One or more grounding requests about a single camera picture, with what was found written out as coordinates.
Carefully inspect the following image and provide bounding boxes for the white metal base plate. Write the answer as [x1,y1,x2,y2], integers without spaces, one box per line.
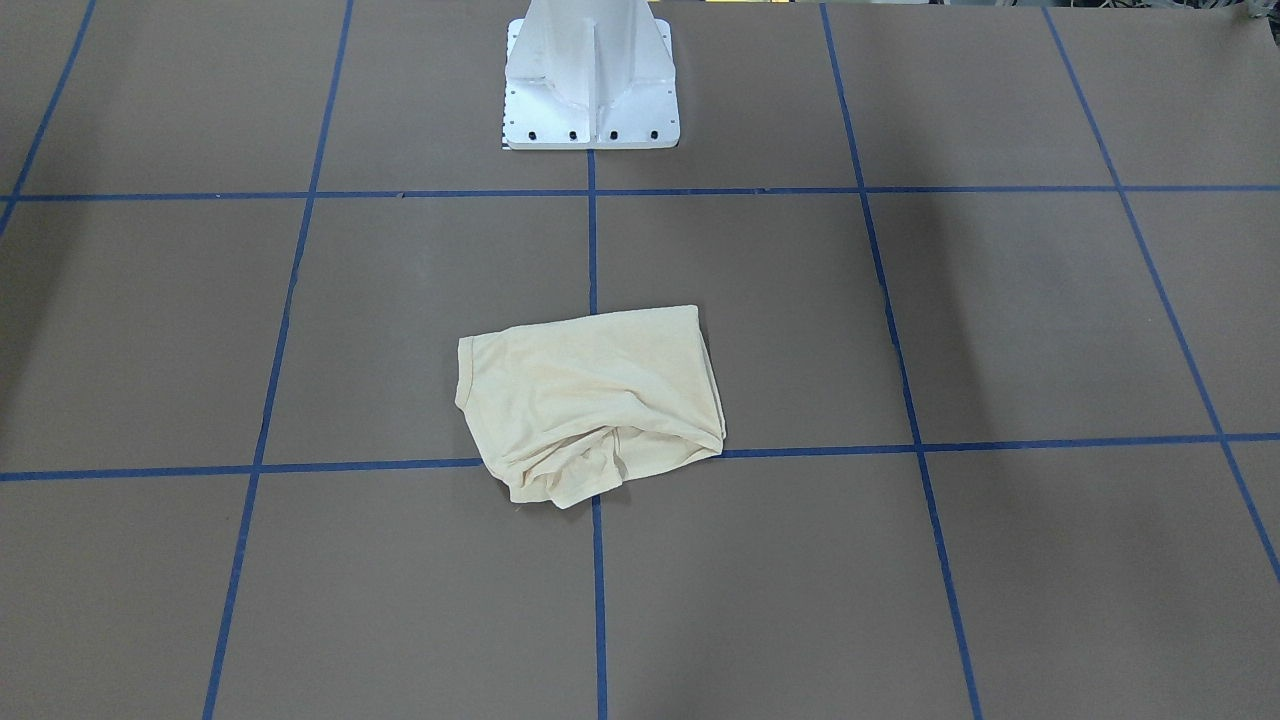
[502,1,682,151]

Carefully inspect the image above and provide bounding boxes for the beige long-sleeve graphic shirt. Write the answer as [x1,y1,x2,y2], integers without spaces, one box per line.
[454,305,727,509]

